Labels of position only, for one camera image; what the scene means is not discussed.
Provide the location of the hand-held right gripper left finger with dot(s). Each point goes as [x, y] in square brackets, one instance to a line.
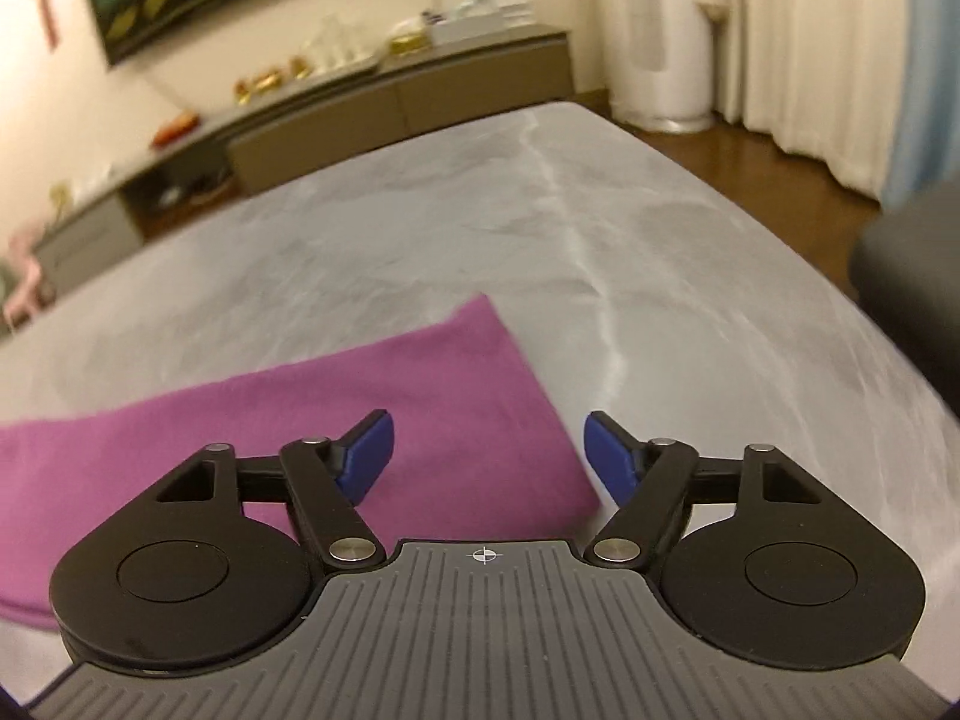
[371, 454]

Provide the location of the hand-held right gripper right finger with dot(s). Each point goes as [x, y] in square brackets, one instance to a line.
[607, 457]

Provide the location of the purple pants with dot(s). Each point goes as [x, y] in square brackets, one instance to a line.
[450, 390]

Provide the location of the long grey sideboard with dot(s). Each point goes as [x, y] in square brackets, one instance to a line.
[337, 120]

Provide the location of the dark grey chair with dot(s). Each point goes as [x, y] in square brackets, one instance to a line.
[911, 277]

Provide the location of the red plate of fruit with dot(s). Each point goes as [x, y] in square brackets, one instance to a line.
[176, 129]

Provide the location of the golden offering bowl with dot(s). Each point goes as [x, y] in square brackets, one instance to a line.
[262, 82]

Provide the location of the pink plastic chair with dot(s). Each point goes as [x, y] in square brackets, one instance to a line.
[26, 277]

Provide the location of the small golden cup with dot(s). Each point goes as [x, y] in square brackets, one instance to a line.
[300, 67]

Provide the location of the yellow cup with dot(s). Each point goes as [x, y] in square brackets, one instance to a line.
[60, 197]

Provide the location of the group of clear glasses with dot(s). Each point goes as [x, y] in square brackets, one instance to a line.
[341, 49]

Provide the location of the gold tissue box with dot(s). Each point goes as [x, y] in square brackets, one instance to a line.
[407, 37]

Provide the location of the white standing air conditioner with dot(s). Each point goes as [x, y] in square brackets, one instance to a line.
[660, 37]

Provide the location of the white box of papers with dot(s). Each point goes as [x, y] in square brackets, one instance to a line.
[480, 19]

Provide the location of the cream curtain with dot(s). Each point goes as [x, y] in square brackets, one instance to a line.
[810, 52]

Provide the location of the pale blue curtain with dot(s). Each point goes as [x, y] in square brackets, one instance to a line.
[930, 67]

